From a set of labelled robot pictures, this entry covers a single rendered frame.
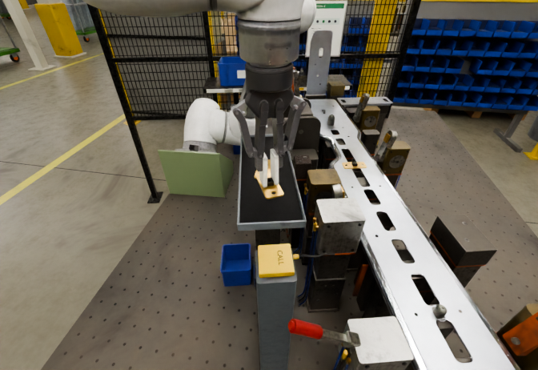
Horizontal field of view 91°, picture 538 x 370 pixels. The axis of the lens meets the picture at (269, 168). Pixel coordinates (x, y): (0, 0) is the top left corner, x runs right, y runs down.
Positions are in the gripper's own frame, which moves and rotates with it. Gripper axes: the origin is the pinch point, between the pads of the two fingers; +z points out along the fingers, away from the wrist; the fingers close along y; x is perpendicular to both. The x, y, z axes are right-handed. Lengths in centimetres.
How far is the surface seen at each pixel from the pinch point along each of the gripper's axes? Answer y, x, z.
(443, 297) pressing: 32.1, -23.4, 25.3
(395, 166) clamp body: 59, 24, 29
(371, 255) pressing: 23.5, -9.8, 24.9
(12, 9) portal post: -291, 651, 18
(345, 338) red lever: 5.0, -26.2, 18.0
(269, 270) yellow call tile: -5.0, -15.7, 9.3
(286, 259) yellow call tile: -1.5, -14.5, 9.3
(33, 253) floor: -134, 120, 126
